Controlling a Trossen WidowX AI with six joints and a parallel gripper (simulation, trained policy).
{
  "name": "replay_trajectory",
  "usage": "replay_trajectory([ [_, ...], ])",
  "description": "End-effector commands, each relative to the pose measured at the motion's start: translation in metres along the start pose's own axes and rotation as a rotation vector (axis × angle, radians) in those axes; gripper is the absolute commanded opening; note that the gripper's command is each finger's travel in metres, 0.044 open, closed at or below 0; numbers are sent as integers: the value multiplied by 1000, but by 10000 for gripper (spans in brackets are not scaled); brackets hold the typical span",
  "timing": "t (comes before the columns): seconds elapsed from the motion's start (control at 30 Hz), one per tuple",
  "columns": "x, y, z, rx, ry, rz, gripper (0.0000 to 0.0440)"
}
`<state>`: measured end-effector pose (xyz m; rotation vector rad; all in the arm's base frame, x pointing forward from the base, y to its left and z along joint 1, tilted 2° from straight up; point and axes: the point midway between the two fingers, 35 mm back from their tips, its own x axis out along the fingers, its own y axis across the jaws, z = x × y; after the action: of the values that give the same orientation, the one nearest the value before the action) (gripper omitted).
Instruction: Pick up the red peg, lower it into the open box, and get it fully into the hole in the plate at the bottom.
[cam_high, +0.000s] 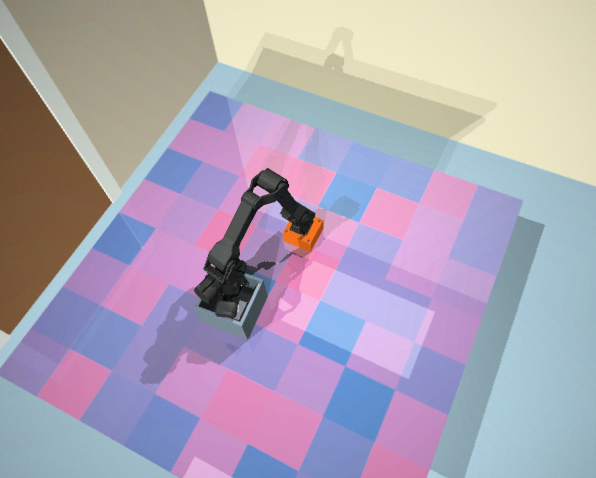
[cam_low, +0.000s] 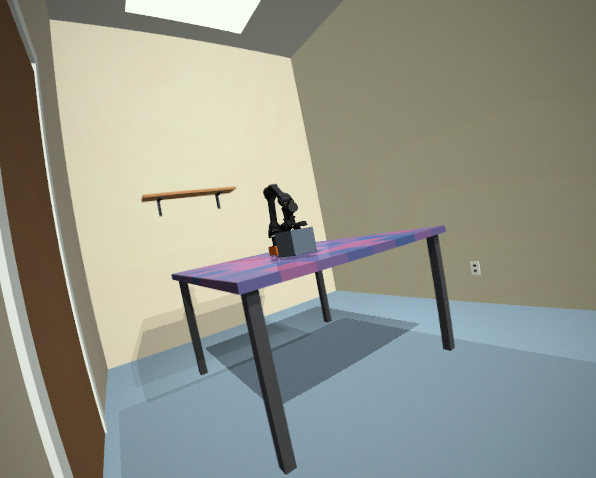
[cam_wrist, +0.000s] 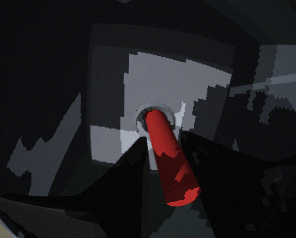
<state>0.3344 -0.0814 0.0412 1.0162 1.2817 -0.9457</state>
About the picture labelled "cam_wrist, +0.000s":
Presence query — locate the grey plate with hole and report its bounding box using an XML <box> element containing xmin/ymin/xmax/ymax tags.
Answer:
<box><xmin>90</xmin><ymin>46</ymin><xmax>233</xmax><ymax>175</ymax></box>

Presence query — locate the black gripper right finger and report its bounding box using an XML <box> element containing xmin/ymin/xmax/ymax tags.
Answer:
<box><xmin>180</xmin><ymin>130</ymin><xmax>296</xmax><ymax>238</ymax></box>

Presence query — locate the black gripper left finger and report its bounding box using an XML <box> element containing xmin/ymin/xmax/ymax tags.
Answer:
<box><xmin>0</xmin><ymin>136</ymin><xmax>150</xmax><ymax>238</ymax></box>

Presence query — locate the dark red peg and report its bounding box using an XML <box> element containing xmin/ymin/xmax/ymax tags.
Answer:
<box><xmin>143</xmin><ymin>109</ymin><xmax>201</xmax><ymax>206</ymax></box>

